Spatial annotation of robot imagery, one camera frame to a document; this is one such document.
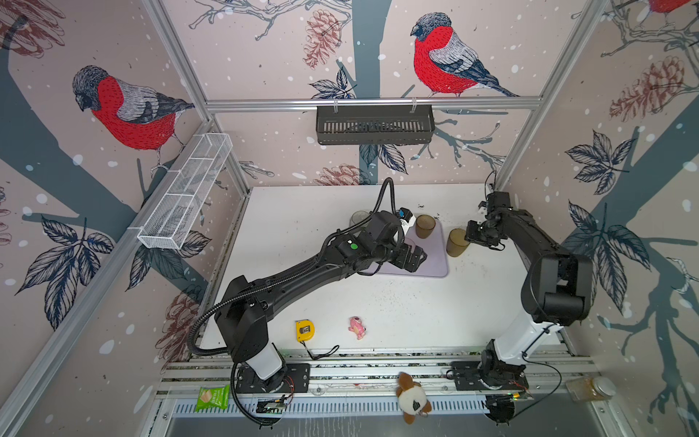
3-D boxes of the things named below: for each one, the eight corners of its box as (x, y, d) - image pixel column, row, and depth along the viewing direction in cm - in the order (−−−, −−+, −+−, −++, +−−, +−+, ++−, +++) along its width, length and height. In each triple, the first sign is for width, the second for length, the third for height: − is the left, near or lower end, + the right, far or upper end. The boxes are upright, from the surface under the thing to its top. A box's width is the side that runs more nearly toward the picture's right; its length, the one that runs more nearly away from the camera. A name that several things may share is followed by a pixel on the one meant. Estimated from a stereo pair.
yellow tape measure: (294, 341, 82) (292, 339, 80) (297, 321, 86) (295, 319, 84) (313, 341, 82) (312, 339, 80) (315, 321, 86) (314, 319, 84)
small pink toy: (344, 325, 84) (344, 323, 83) (355, 315, 86) (354, 313, 85) (359, 341, 81) (359, 339, 80) (369, 330, 83) (369, 327, 82)
